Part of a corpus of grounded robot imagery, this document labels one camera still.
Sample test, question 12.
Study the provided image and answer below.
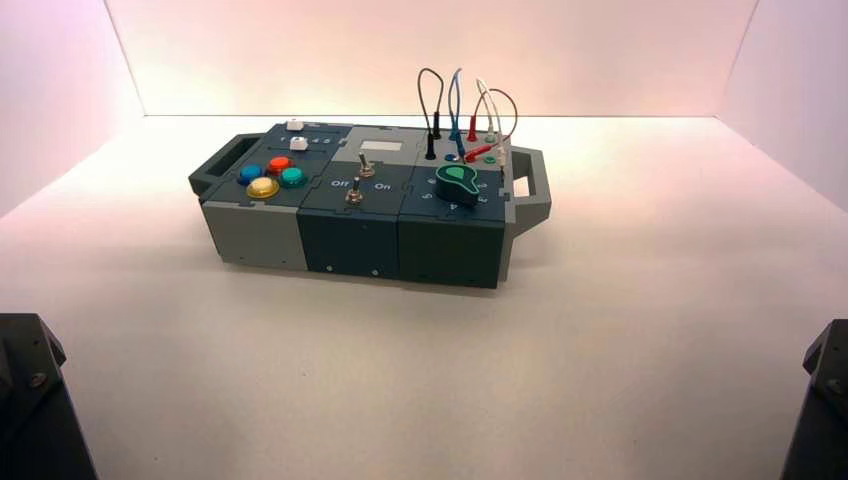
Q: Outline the black jumper wire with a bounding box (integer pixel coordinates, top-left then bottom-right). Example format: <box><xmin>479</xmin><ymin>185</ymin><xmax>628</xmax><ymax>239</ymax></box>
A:
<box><xmin>417</xmin><ymin>67</ymin><xmax>444</xmax><ymax>161</ymax></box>

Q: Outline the white jumper wire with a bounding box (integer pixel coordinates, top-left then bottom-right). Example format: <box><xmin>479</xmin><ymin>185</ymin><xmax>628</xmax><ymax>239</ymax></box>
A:
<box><xmin>475</xmin><ymin>78</ymin><xmax>508</xmax><ymax>175</ymax></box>

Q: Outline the red jumper wire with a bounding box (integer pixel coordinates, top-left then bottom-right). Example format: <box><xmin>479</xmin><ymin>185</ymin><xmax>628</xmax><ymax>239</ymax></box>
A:
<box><xmin>463</xmin><ymin>87</ymin><xmax>519</xmax><ymax>164</ymax></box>

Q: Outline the green rotary pointer knob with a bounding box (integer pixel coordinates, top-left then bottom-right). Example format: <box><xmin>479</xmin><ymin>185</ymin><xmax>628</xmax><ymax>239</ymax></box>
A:
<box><xmin>435</xmin><ymin>164</ymin><xmax>483</xmax><ymax>211</ymax></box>

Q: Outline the yellow push button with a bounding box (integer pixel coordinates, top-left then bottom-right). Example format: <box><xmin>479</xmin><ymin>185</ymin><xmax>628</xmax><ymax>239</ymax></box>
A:
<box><xmin>245</xmin><ymin>176</ymin><xmax>281</xmax><ymax>201</ymax></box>

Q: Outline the grey and teal task box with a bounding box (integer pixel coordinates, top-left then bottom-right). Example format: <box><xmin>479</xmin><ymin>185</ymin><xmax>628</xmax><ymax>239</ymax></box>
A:
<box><xmin>188</xmin><ymin>121</ymin><xmax>553</xmax><ymax>291</ymax></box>

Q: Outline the blue jumper wire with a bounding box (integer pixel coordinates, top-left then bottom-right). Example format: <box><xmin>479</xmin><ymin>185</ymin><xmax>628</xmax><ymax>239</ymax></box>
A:
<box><xmin>447</xmin><ymin>67</ymin><xmax>467</xmax><ymax>165</ymax></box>

